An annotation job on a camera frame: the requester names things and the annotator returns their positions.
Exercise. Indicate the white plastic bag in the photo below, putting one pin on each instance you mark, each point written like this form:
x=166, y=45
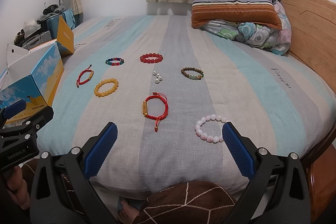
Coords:
x=30, y=26

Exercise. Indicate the open cardboard box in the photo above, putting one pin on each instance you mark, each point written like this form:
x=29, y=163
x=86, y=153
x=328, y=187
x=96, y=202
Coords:
x=34, y=75

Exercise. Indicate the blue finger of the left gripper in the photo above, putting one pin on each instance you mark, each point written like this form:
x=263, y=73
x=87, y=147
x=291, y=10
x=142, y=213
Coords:
x=9, y=112

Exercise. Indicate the pearl earrings cluster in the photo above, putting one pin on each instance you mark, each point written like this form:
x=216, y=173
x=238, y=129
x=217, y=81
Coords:
x=157, y=77

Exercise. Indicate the striped bed sheet mattress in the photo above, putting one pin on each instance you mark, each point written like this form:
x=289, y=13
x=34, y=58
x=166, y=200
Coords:
x=276, y=101

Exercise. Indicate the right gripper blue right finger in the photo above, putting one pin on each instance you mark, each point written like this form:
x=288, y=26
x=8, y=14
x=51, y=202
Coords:
x=238, y=148

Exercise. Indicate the floral quilt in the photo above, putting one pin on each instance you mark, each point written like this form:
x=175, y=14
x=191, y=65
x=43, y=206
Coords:
x=255, y=35

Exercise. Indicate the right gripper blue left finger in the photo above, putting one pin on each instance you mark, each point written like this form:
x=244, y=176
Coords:
x=97, y=148

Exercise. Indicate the striped orange pillow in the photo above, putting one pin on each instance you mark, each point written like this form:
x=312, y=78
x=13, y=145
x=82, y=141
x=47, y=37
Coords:
x=255, y=11

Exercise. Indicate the grey suitcase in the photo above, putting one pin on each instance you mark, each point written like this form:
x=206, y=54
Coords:
x=34, y=41

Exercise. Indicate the person's left hand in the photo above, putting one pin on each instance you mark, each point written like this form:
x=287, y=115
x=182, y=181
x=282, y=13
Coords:
x=17, y=188

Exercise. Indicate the person's bare foot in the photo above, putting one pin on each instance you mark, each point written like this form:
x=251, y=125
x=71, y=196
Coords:
x=128, y=213

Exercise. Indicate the wooden bed frame side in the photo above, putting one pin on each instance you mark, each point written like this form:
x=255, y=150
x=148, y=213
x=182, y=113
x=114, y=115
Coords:
x=319, y=165

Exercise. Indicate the teal suitcase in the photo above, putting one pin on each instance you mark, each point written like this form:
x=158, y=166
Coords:
x=50, y=22

